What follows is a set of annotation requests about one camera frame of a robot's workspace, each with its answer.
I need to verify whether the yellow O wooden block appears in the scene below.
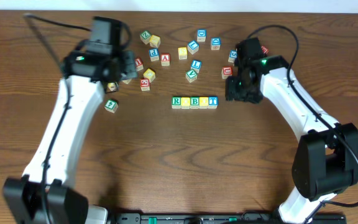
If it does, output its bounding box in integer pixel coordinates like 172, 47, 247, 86
181, 97, 191, 109

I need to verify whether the red A wooden block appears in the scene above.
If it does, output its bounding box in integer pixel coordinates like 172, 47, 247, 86
160, 54, 170, 67

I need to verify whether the yellow S wooden block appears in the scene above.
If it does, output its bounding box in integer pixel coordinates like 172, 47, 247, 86
178, 47, 188, 60

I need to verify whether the green 4 wooden block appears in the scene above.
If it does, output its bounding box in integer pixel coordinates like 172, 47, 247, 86
104, 100, 119, 113

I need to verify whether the green Z wooden block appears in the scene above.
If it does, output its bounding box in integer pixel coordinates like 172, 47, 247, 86
140, 30, 152, 45

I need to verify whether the yellow K wooden block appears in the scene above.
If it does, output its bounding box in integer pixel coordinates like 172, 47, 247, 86
107, 83, 119, 92

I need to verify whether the blue L wooden block upper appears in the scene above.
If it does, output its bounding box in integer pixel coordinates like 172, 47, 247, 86
187, 40, 200, 55

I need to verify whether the blue d wooden block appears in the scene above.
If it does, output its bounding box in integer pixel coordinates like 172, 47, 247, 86
211, 37, 221, 50
196, 29, 206, 42

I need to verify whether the green B wooden block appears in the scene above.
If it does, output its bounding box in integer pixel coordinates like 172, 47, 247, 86
190, 96, 200, 109

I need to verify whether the red block far right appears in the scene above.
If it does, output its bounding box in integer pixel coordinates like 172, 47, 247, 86
261, 45, 269, 54

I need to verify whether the blue D wooden block top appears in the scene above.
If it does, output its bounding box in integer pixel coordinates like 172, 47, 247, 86
196, 29, 206, 42

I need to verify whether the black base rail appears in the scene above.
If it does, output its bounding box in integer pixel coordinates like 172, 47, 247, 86
107, 212, 347, 224

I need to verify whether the green R wooden block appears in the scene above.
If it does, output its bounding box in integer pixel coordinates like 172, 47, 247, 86
171, 96, 181, 109

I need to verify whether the blue L wooden block lower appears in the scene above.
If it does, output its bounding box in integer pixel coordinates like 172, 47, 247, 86
191, 60, 202, 73

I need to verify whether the blue 5 wooden block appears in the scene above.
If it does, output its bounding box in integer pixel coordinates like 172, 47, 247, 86
228, 50, 237, 63

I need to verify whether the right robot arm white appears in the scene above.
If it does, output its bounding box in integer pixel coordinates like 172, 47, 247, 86
226, 55, 358, 223

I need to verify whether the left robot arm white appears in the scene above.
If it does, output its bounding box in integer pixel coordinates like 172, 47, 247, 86
2, 50, 137, 223

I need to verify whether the red U block right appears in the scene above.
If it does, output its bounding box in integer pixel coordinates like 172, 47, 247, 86
221, 66, 233, 80

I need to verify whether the yellow wooden block near Z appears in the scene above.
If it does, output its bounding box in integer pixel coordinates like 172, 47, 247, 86
149, 35, 161, 49

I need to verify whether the blue T wooden block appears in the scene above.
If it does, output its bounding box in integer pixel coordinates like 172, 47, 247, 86
208, 96, 219, 109

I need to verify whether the green V block centre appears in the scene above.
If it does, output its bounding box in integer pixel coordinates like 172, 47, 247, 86
185, 69, 198, 83

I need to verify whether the blue P wooden block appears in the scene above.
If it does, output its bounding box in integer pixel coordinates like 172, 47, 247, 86
149, 48, 160, 62

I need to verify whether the blue l wooden block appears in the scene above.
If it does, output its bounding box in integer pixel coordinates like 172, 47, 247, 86
187, 40, 200, 55
191, 60, 202, 73

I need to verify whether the red E wooden block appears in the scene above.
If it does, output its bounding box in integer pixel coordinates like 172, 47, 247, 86
140, 78, 150, 91

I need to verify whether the blue D wooden block right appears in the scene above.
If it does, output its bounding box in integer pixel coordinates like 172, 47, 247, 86
211, 37, 221, 50

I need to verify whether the yellow C wooden block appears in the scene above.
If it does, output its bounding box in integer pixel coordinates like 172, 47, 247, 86
143, 68, 156, 83

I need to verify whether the green N wooden block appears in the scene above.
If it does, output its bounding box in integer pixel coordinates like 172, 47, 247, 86
122, 79, 132, 85

